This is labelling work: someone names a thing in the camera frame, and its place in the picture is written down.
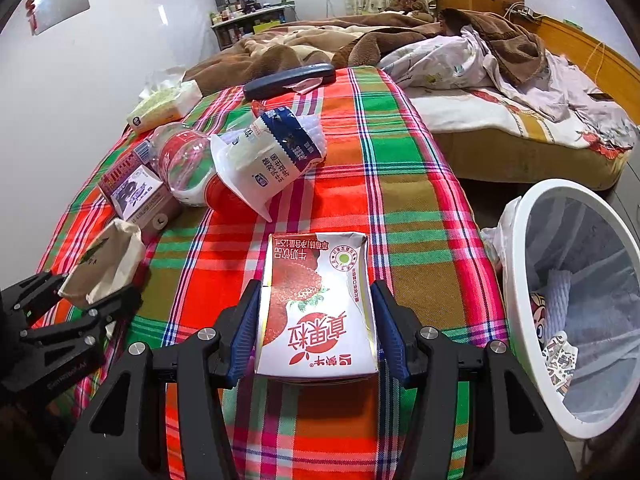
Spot green tissue pack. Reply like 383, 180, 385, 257
127, 66, 203, 133

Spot pink paper scrap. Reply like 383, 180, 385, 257
288, 77, 323, 96

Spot beige paper bag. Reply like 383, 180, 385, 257
58, 219, 145, 309

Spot pale pink crumpled clothes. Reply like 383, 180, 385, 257
474, 21, 636, 136

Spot plaid red green bedsheet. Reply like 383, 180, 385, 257
34, 65, 509, 480

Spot cartoon red can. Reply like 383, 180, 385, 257
529, 292, 547, 350

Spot teddy bear santa hat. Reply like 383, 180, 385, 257
385, 0, 435, 23

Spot wooden headboard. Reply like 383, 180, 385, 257
509, 12, 640, 122

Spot white trash bin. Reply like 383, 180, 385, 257
480, 179, 639, 440

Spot dark blue glasses case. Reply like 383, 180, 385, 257
243, 63, 336, 101

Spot white floral pillow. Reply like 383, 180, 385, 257
376, 35, 492, 90

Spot cluttered shelf unit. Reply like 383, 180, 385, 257
209, 0, 297, 51

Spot strawberry milk carton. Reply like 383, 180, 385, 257
255, 232, 378, 382

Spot floral bed mattress sheet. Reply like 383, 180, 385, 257
405, 88, 630, 191

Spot white foam fruit net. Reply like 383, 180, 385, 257
544, 270, 573, 340

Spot brown fleece blanket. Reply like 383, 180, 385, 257
184, 9, 547, 96

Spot patterned paper cup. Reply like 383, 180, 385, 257
541, 330, 579, 398

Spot cola plastic bottle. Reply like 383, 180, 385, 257
148, 122, 247, 214

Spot purple milk carton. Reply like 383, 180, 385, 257
110, 166, 181, 245

